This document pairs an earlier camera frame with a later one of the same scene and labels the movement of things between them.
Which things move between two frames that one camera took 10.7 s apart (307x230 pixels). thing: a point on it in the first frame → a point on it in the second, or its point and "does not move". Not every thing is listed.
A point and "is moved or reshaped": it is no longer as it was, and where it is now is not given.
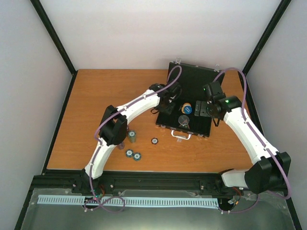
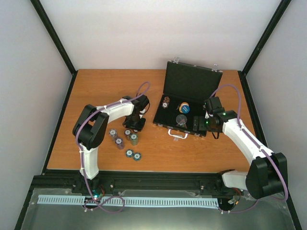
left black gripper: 168,111 → 138,128
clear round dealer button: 183,120 is moved or reshaped
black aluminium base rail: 133,180 does not move
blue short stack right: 137,156 does not move
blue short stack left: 129,153 does not move
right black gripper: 198,108 → 202,126
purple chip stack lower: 121,146 does not move
